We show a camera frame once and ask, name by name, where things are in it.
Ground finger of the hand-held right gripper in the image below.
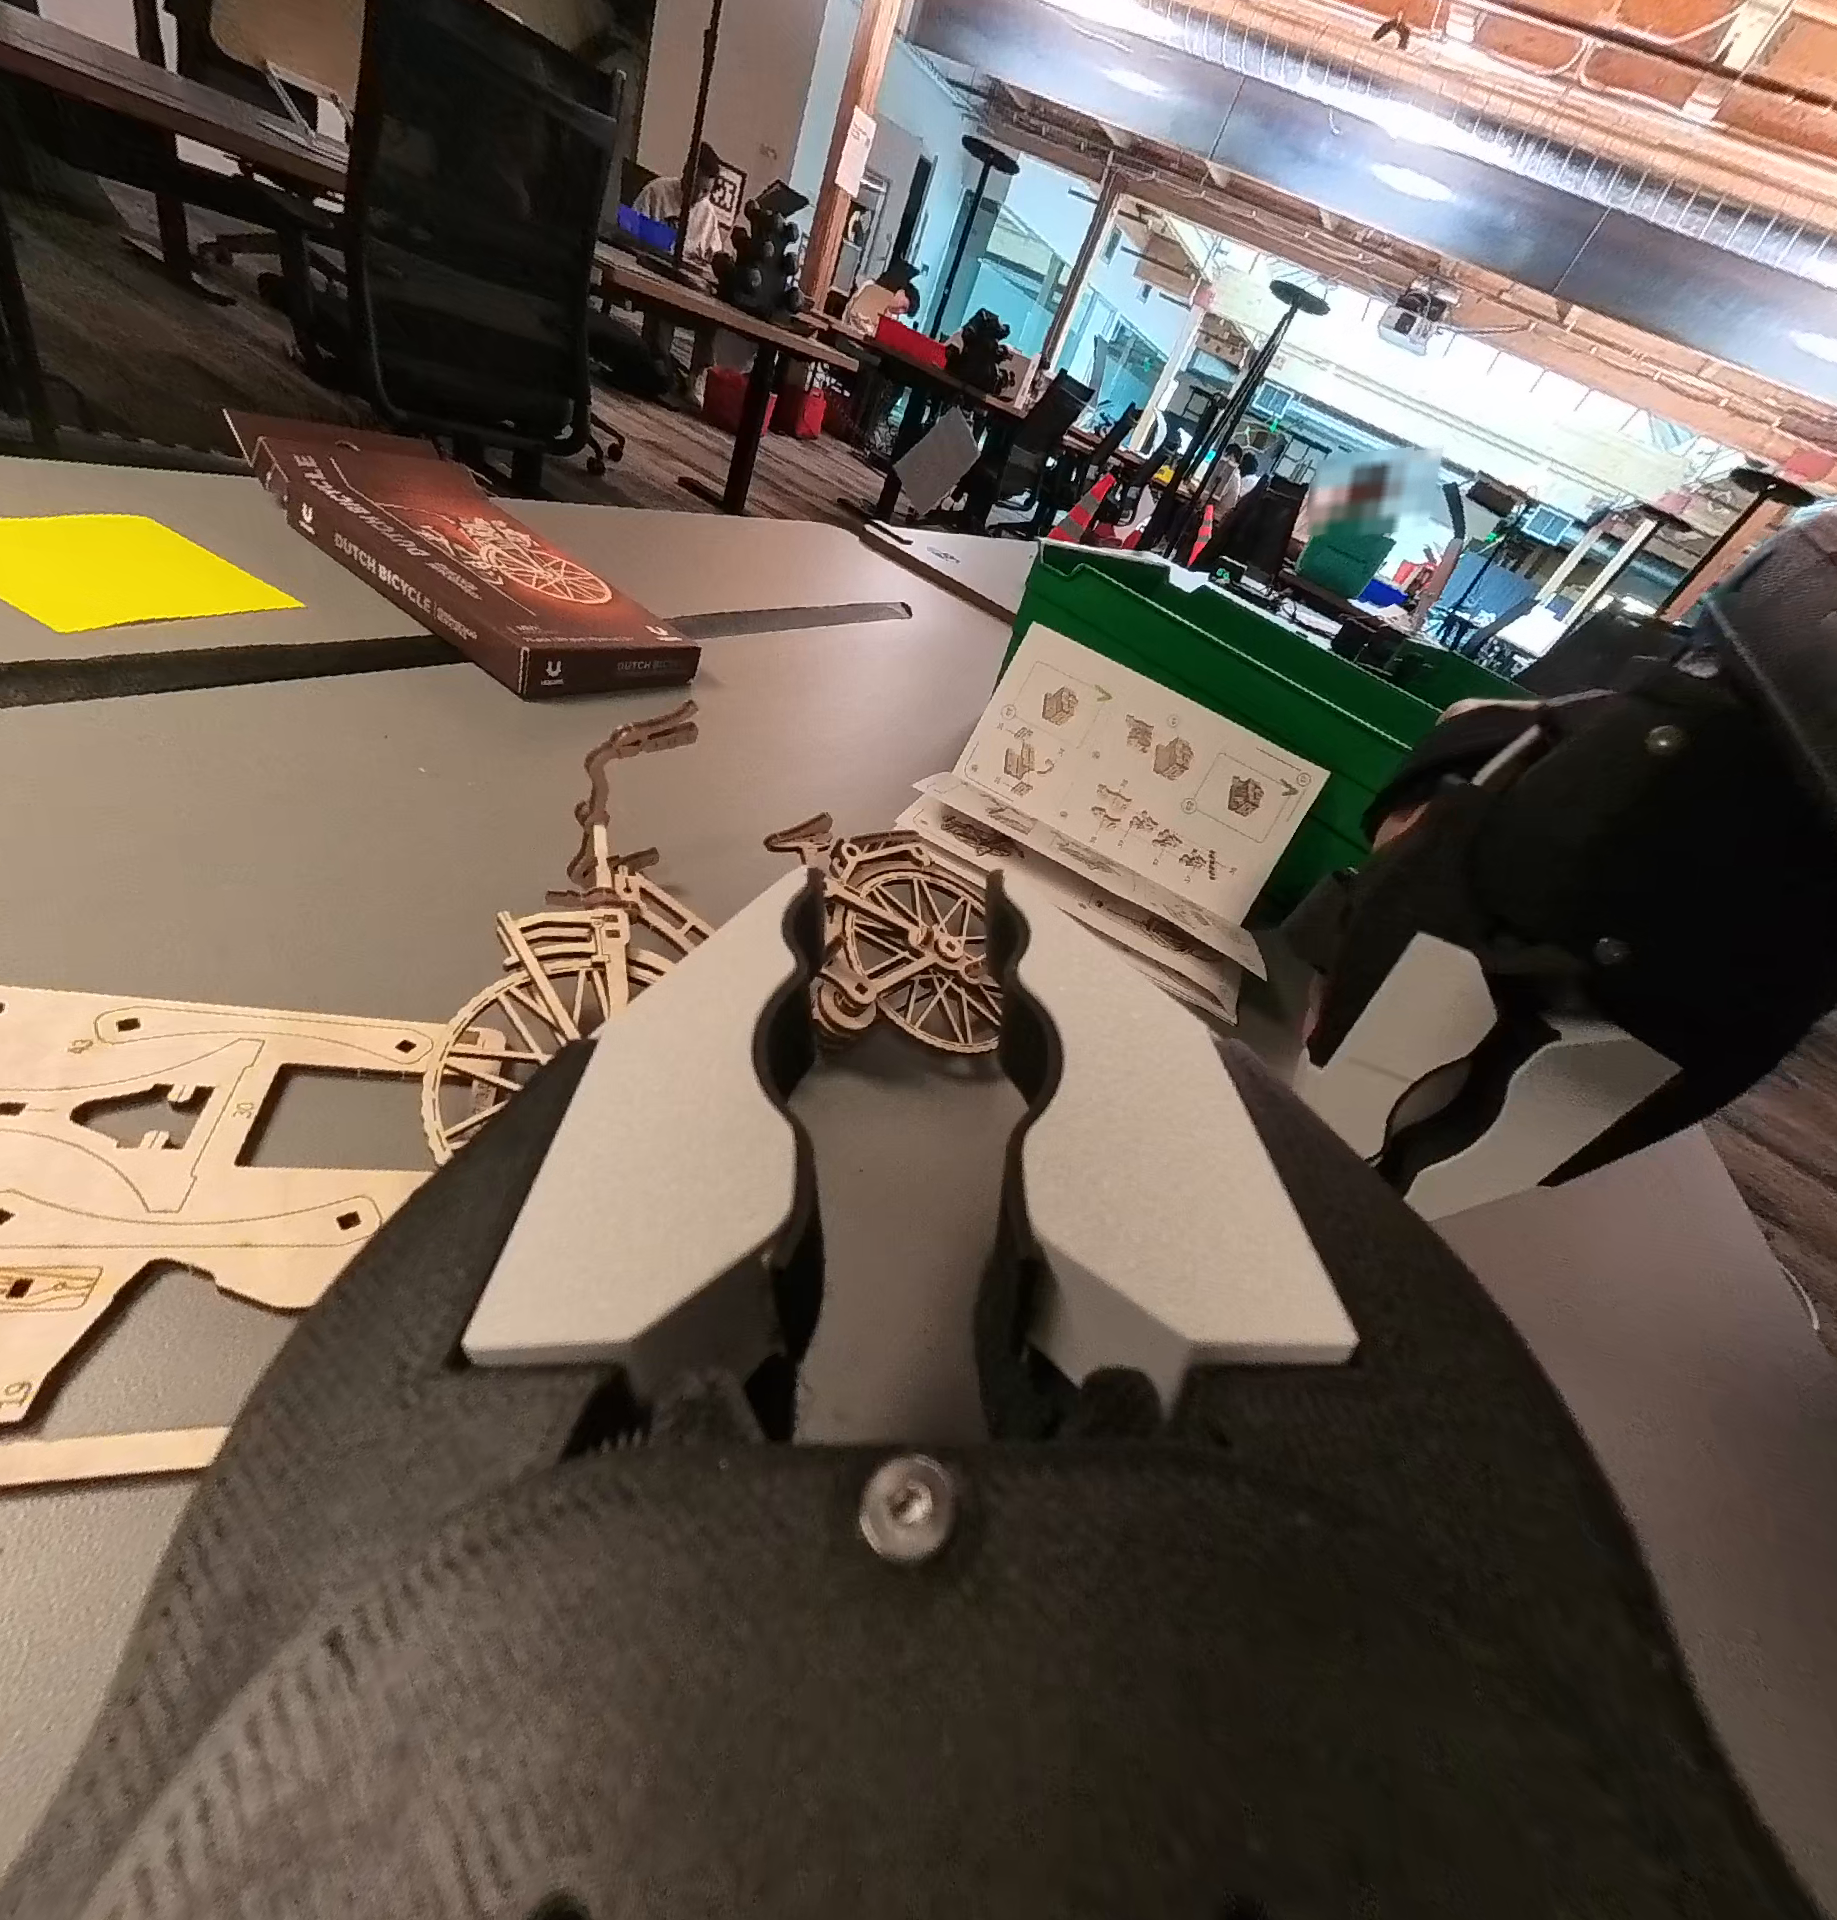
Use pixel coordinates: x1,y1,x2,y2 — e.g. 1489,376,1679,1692
1419,1023,1691,1218
1306,937,1524,1164

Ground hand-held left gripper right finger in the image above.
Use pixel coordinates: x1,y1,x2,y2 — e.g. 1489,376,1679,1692
986,870,1360,1419

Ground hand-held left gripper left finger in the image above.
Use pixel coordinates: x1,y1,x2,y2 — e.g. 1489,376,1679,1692
460,868,830,1403

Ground wooden bicycle model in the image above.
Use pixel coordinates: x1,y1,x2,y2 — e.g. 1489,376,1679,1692
420,702,1009,1171

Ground brown model kit box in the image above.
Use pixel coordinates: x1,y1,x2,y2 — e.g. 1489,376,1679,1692
225,406,700,700

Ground person's right hand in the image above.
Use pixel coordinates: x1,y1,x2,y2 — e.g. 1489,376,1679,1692
1365,779,1475,863

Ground laser-cut plywood part sheet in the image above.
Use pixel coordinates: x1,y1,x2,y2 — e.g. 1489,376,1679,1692
0,978,463,1488

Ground black floor lamp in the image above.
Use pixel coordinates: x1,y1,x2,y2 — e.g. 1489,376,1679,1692
1223,277,1330,452
932,132,1024,346
1668,467,1819,617

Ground white instruction booklet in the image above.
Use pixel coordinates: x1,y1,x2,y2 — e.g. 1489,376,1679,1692
896,620,1330,1028

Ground green plastic bin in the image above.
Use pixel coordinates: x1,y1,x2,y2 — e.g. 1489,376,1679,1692
1008,538,1525,931

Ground grey panel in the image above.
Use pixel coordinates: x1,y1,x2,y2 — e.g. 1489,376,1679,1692
891,404,983,518

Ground yellow paper sheet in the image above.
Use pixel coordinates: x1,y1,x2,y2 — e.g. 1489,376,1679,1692
0,514,307,631

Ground dark wooden desk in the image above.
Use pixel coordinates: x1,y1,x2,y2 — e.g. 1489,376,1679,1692
596,245,864,518
0,20,354,361

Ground black mesh office chair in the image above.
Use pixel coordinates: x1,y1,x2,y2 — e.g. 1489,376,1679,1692
295,0,630,484

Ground black tripod stand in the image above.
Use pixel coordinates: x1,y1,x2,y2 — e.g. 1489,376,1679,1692
674,0,728,286

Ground beige office chair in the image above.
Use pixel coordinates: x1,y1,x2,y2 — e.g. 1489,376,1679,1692
205,0,357,136

